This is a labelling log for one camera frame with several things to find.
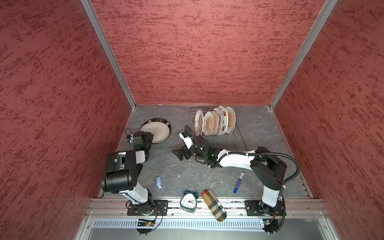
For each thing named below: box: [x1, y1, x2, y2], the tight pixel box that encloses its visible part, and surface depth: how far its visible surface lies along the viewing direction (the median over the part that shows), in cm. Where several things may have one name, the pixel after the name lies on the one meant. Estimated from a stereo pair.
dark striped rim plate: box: [139, 118, 171, 144], surface depth 108 cm
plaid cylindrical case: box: [202, 189, 227, 222], surface depth 74 cm
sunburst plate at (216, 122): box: [211, 110, 220, 136], surface depth 92 cm
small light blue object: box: [156, 176, 163, 189], surface depth 82 cm
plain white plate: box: [140, 121, 170, 144], surface depth 107 cm
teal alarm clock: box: [180, 187, 199, 214], surface depth 74 cm
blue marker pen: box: [233, 171, 245, 194], surface depth 83 cm
